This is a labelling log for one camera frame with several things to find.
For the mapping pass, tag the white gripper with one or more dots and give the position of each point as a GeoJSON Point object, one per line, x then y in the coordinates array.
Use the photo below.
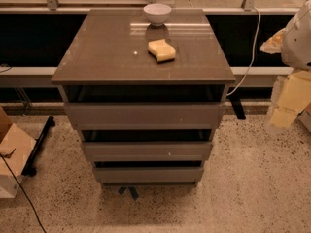
{"type": "Point", "coordinates": [297, 43]}

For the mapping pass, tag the grey bottom drawer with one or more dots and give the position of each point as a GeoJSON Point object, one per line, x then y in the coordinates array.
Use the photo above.
{"type": "Point", "coordinates": [148, 175]}

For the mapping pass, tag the grey drawer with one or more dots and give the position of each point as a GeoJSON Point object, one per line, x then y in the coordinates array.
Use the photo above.
{"type": "Point", "coordinates": [99, 116]}
{"type": "Point", "coordinates": [146, 151]}
{"type": "Point", "coordinates": [148, 175]}

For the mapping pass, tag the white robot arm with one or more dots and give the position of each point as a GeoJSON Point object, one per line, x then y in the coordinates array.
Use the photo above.
{"type": "Point", "coordinates": [294, 41]}

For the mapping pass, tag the grey top drawer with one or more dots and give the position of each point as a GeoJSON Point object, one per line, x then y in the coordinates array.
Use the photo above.
{"type": "Point", "coordinates": [99, 116]}

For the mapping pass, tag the grey middle drawer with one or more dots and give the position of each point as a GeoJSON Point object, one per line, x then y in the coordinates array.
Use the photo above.
{"type": "Point", "coordinates": [146, 151]}

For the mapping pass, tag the grey drawer cabinet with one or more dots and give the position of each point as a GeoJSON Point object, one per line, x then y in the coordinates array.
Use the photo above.
{"type": "Point", "coordinates": [108, 62]}

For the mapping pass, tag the cardboard box right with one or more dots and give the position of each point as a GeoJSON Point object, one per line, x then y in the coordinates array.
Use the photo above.
{"type": "Point", "coordinates": [305, 117]}

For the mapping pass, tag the cardboard box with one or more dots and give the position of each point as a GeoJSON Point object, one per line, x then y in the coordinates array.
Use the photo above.
{"type": "Point", "coordinates": [15, 146]}
{"type": "Point", "coordinates": [305, 117]}

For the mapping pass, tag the black stand leg right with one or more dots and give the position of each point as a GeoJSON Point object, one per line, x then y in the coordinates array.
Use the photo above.
{"type": "Point", "coordinates": [237, 107]}

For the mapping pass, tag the black stand leg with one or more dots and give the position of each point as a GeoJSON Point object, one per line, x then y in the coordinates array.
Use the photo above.
{"type": "Point", "coordinates": [237, 107]}
{"type": "Point", "coordinates": [29, 168]}

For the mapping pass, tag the yellow sponge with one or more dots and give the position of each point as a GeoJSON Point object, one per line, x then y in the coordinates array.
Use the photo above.
{"type": "Point", "coordinates": [161, 50]}

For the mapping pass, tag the white ceramic bowl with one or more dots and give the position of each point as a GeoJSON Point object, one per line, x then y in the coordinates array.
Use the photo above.
{"type": "Point", "coordinates": [157, 14]}

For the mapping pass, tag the blue tape cross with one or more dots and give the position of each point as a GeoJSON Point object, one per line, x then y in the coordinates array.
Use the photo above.
{"type": "Point", "coordinates": [132, 190]}

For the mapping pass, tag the black stand leg left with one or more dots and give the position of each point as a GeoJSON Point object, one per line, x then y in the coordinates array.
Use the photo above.
{"type": "Point", "coordinates": [29, 168]}

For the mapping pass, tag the cardboard box left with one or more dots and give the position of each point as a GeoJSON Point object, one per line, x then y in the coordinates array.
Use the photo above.
{"type": "Point", "coordinates": [15, 146]}

